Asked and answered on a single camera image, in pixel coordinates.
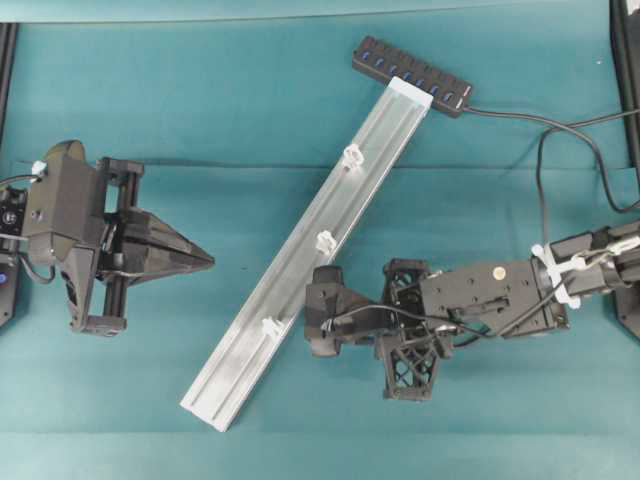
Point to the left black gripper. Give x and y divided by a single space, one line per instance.
117 194

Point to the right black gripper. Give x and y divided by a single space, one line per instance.
431 315

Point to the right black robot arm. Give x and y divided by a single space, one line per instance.
578 266

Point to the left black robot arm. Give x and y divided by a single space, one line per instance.
74 270

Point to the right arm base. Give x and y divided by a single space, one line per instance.
625 306

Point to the black USB hub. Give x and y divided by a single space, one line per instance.
383 61

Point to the silver aluminium rail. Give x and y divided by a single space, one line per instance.
244 353

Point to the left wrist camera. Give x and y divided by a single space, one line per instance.
66 207

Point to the left black frame post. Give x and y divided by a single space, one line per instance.
8 43

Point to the black frame post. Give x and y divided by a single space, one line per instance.
8 43
624 36

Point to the right black frame post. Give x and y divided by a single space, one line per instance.
624 36

